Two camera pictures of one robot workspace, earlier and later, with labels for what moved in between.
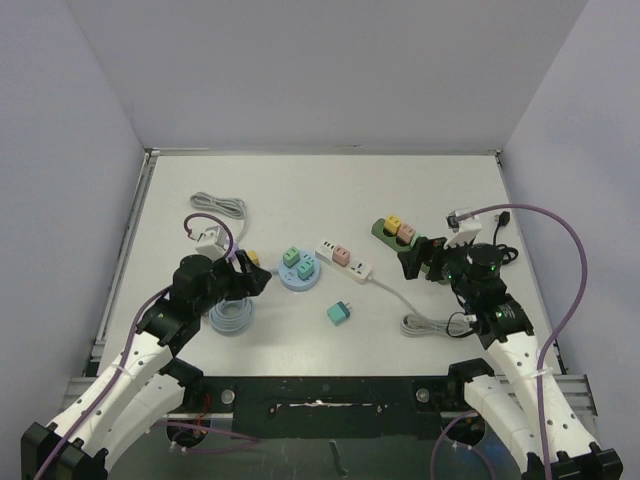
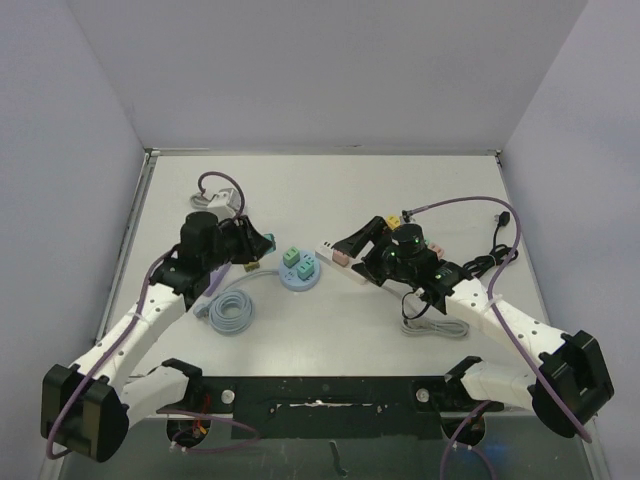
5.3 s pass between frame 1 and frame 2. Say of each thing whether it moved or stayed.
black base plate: stayed
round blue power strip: stayed
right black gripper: moved
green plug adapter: stayed
